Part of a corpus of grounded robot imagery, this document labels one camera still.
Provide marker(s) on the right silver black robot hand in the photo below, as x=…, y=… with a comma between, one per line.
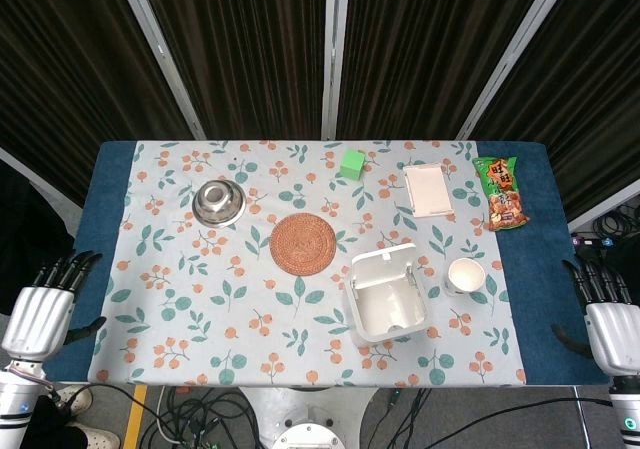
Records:
x=611, y=329

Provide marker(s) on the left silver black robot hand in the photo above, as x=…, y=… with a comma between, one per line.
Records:
x=37, y=314

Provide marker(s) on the white paper cup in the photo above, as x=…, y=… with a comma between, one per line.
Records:
x=464, y=276

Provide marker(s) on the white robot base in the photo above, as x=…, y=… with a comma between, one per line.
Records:
x=306, y=419

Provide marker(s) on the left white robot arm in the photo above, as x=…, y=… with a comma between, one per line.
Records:
x=15, y=399

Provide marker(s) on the white plastic bin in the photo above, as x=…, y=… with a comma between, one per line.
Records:
x=387, y=296

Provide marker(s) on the black power strip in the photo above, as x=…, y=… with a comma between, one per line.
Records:
x=592, y=242

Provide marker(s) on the blue table mat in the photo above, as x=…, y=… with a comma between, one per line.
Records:
x=545, y=269

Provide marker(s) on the white shoe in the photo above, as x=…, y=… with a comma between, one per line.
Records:
x=87, y=434

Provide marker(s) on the green snack bag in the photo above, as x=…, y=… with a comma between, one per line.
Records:
x=500, y=194

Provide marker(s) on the floral patterned tablecloth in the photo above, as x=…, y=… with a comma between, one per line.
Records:
x=225, y=309

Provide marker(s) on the stainless steel bowl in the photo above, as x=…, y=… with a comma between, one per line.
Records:
x=219, y=202

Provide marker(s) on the round woven rattan coaster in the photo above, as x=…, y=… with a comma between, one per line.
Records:
x=302, y=244

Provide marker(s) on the green cube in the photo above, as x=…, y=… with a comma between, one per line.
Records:
x=351, y=164

